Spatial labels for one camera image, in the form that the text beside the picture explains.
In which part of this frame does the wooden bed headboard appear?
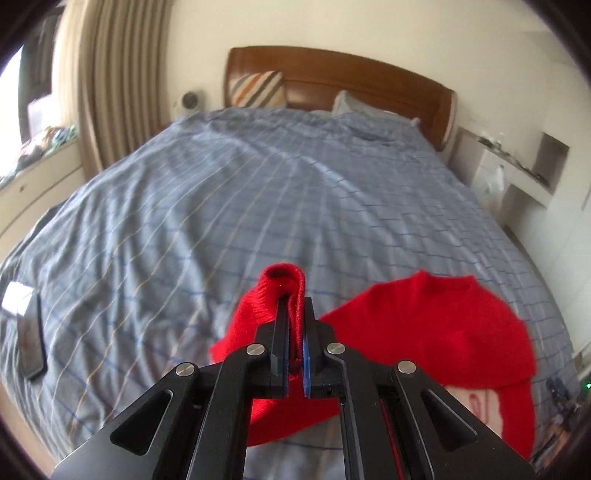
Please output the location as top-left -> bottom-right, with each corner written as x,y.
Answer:
225,46 -> 458,152

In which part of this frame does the white card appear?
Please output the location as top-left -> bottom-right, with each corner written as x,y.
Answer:
1,282 -> 37,315

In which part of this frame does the striped cushion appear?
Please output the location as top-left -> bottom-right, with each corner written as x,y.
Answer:
229,70 -> 286,108

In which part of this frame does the red knitted sweater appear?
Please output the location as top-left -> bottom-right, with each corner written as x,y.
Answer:
210,263 -> 537,457

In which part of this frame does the cream drawer cabinet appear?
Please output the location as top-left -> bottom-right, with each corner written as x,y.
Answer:
0,136 -> 86,250

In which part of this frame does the small white round fan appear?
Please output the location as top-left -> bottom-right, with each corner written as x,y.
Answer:
174,91 -> 204,116

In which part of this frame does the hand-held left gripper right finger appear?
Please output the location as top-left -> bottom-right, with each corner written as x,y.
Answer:
302,298 -> 536,480

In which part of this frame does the dark framed window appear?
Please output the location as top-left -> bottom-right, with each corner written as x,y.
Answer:
0,9 -> 61,176

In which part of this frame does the pile of small clutter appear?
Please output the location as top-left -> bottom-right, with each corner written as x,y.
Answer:
0,124 -> 78,181

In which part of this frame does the white wardrobe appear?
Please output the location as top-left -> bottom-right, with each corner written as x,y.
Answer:
531,28 -> 591,324

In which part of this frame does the white plastic bag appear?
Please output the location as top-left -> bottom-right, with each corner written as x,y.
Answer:
480,164 -> 506,210

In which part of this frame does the smartphone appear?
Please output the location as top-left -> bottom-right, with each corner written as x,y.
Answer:
17,293 -> 48,380

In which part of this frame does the blue checked duvet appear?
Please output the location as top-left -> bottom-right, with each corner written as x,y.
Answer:
0,108 -> 578,476

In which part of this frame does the light blue pillow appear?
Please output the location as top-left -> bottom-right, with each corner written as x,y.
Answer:
332,90 -> 421,127

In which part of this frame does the beige sheer curtain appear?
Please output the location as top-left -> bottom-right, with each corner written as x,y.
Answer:
55,9 -> 84,134

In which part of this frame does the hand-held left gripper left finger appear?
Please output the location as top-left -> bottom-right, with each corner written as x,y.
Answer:
50,298 -> 293,480

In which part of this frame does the brown pleated curtain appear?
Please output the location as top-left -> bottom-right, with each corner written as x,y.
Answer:
76,0 -> 190,176

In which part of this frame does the white built-in desk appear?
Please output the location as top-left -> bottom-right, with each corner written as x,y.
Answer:
455,127 -> 555,217

